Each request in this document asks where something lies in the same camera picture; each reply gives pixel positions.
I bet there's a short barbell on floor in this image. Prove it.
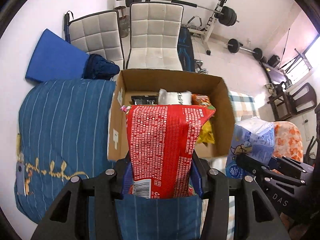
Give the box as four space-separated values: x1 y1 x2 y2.
227 38 263 61

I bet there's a yellow snack bag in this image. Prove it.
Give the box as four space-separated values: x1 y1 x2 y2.
196 120 215 144

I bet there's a blue foam mat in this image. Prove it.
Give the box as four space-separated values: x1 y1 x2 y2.
25 29 89 82

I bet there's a long barbell on rack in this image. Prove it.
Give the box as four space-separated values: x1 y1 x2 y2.
117 0 239 27

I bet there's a dark blue crumpled cloth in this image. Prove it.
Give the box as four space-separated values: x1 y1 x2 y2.
82 54 120 80

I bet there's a blue white tissue pack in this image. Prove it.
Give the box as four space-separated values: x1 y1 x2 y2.
225 116 275 179

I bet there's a white weight rack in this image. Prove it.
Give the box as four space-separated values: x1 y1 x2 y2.
188 0 228 55

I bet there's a red snack bag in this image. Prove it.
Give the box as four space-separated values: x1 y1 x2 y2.
121 105 216 199

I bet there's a black treadmill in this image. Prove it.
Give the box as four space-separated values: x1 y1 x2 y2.
260 56 291 84

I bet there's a chrome dumbbell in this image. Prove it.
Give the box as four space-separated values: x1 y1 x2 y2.
194 59 208 75

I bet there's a blue striped blanket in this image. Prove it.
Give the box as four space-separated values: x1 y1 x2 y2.
15 79 202 239

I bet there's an orange panda snack bag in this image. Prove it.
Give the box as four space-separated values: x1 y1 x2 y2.
191 94 212 107

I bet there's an orange white floral blanket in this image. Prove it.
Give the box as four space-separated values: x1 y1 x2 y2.
273 121 303 162

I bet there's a grey quilted cushion left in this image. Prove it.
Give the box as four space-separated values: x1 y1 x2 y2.
68 10 125 69

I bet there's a plaid checkered blanket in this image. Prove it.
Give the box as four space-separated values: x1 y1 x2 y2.
208 91 260 239

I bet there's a white quilted cushion right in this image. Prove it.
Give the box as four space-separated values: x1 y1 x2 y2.
126 2 184 70

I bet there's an open cardboard box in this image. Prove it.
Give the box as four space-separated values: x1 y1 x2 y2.
107 69 235 163

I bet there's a white pillow pack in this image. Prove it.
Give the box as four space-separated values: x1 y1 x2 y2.
158 89 191 105

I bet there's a dark wooden chair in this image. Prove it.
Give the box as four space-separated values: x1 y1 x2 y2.
267 82 318 121

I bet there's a black snack bag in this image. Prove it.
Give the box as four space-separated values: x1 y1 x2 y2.
131 95 158 105

